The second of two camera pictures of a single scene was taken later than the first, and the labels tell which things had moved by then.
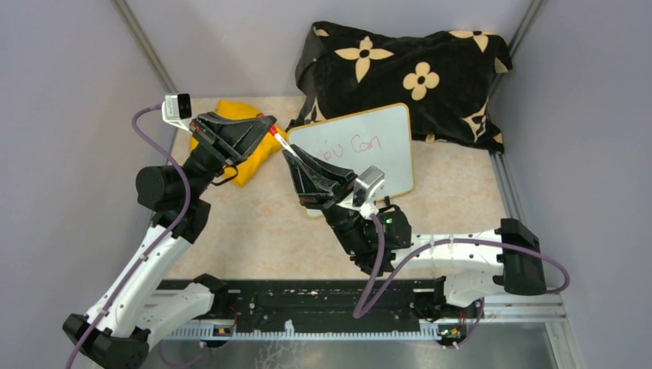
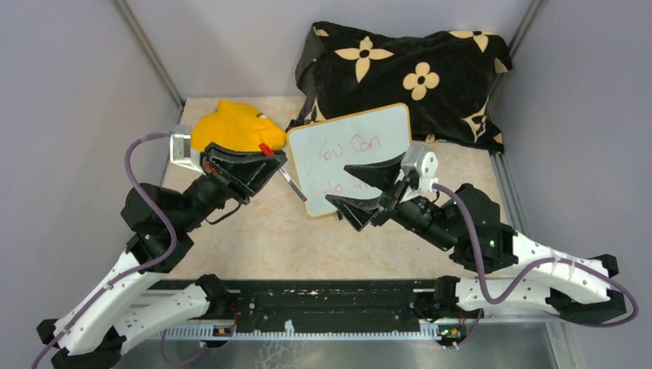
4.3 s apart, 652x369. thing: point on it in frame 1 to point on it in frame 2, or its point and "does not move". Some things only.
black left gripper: x=209 y=128 to x=251 y=180
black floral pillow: x=445 y=78 does not move
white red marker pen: x=287 y=145 to x=293 y=184
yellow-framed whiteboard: x=380 y=137 does not move
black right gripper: x=321 y=190 to x=358 y=211
